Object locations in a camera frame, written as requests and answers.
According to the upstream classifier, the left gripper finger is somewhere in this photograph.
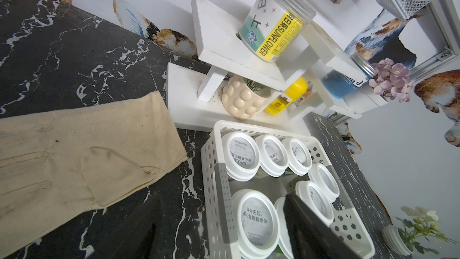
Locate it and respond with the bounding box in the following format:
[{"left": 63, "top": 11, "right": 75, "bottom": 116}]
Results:
[{"left": 283, "top": 194, "right": 359, "bottom": 259}]

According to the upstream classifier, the yogurt cup back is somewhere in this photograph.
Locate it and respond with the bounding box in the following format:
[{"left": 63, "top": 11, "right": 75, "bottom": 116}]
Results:
[
  {"left": 255, "top": 134, "right": 289, "bottom": 178},
  {"left": 282, "top": 137, "right": 313, "bottom": 176},
  {"left": 222, "top": 131, "right": 261, "bottom": 182},
  {"left": 232, "top": 189, "right": 280, "bottom": 259}
]

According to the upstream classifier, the white plastic basket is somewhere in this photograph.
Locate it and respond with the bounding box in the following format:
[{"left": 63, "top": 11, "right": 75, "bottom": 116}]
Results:
[{"left": 201, "top": 121, "right": 376, "bottom": 259}]

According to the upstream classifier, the small white flower pot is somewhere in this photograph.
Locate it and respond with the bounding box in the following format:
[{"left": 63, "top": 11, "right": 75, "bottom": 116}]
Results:
[{"left": 382, "top": 206, "right": 459, "bottom": 256}]

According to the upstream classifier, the yellow jar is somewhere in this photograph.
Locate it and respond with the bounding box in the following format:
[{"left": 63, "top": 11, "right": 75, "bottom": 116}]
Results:
[{"left": 264, "top": 76, "right": 308, "bottom": 116}]

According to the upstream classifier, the blue white can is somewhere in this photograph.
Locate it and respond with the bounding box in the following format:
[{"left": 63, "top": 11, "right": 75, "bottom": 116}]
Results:
[{"left": 322, "top": 52, "right": 377, "bottom": 100}]

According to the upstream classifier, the woven pot green plant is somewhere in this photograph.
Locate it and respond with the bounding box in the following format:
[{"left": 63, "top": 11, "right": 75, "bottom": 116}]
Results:
[{"left": 221, "top": 75, "right": 272, "bottom": 120}]

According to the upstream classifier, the pink flower pot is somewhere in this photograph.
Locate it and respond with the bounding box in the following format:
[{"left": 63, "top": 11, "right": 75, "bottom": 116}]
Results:
[{"left": 369, "top": 58, "right": 416, "bottom": 103}]

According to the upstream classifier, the white tiered shelf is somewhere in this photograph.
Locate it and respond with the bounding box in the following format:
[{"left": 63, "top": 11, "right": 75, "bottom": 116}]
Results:
[{"left": 167, "top": 0, "right": 386, "bottom": 132}]

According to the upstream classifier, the green yellow tin can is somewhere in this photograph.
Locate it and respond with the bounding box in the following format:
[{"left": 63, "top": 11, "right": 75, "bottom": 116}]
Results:
[{"left": 238, "top": 0, "right": 316, "bottom": 63}]

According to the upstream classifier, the beige work glove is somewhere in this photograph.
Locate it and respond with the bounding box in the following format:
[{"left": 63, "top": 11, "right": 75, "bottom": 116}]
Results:
[{"left": 1, "top": 92, "right": 188, "bottom": 257}]

